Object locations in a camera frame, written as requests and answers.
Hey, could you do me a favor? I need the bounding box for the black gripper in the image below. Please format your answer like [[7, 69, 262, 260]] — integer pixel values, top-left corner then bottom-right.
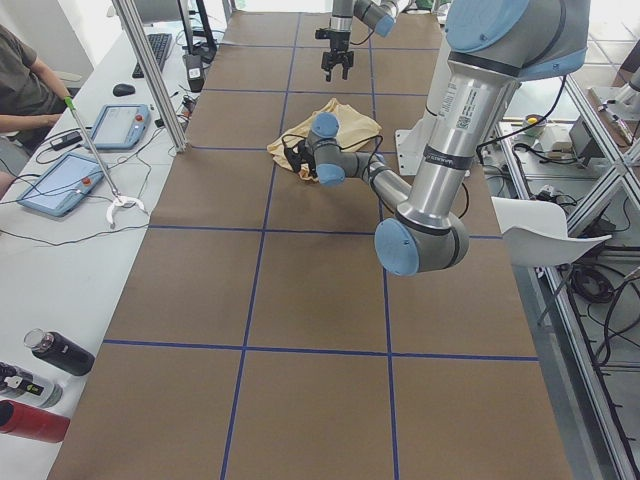
[[315, 28, 354, 82], [284, 140, 313, 173]]

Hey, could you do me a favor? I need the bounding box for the cream long-sleeve printed shirt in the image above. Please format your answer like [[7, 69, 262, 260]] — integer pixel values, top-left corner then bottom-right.
[[267, 97, 382, 183]]

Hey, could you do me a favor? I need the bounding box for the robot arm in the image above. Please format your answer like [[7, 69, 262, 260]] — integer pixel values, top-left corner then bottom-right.
[[315, 0, 411, 82], [284, 0, 590, 276]]

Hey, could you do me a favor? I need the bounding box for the black keyboard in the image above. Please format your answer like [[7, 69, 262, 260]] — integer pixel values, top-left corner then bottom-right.
[[131, 33, 173, 79]]

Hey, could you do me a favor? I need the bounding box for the upper blue teach pendant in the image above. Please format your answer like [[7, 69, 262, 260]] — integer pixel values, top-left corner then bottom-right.
[[91, 104, 151, 151]]

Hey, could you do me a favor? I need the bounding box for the blue teach pendant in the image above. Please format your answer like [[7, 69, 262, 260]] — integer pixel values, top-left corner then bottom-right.
[[17, 152, 103, 217], [91, 104, 151, 151]]

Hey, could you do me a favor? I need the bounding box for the reacher grabber stick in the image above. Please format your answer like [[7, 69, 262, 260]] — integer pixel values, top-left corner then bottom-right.
[[64, 96, 147, 229]]

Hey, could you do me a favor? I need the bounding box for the black computer mouse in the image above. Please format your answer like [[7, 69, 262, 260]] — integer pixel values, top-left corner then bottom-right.
[[112, 83, 136, 97]]

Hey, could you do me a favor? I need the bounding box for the lower blue teach pendant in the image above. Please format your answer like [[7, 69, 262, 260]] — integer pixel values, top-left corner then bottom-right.
[[17, 152, 103, 217]]

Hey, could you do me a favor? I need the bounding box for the white plastic chair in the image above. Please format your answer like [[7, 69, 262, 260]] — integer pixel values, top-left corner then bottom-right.
[[491, 197, 612, 267]]

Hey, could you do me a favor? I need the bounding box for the seated person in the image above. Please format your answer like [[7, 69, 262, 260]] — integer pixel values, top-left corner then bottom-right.
[[0, 24, 71, 196]]

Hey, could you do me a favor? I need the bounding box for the black water bottle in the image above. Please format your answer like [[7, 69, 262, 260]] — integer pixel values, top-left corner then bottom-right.
[[23, 328, 95, 377]]

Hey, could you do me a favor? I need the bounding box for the red water bottle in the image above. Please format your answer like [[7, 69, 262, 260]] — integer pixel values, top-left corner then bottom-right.
[[1, 400, 70, 443]]

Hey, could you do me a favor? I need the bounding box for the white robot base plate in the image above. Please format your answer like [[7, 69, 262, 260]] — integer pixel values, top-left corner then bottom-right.
[[394, 107, 437, 176]]

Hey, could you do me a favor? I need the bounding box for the aluminium frame post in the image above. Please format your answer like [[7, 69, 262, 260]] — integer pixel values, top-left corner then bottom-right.
[[112, 0, 187, 153]]

